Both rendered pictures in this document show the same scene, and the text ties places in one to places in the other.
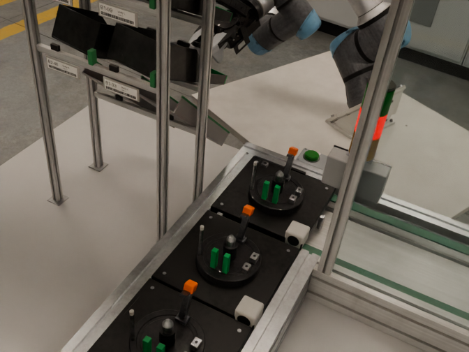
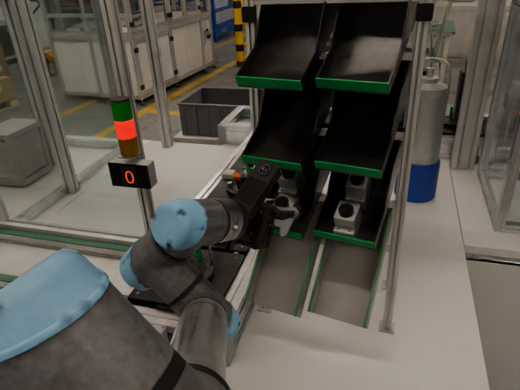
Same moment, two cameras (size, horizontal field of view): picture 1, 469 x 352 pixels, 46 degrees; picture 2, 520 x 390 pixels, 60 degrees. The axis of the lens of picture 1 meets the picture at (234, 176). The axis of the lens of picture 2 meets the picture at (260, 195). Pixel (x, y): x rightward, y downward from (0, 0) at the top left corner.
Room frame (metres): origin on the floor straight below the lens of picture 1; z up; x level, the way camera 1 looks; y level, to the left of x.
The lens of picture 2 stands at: (2.04, 0.00, 1.73)
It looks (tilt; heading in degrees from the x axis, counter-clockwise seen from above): 28 degrees down; 174
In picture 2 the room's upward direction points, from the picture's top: 3 degrees counter-clockwise
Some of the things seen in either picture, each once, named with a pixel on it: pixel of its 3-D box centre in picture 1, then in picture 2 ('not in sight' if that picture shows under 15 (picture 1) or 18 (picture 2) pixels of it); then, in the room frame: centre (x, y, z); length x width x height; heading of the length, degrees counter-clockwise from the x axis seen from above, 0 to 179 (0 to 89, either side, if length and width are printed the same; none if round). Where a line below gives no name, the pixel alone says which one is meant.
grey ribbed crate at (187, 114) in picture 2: not in sight; (230, 111); (-1.08, 0.13, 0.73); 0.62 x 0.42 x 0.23; 67
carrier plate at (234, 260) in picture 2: (275, 198); (189, 277); (1.05, -0.11, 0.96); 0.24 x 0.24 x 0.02; 67
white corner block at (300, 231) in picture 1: (296, 235); not in sight; (0.92, -0.16, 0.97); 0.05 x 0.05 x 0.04; 67
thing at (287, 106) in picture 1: (352, 132); not in sight; (1.56, -0.38, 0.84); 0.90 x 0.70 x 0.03; 42
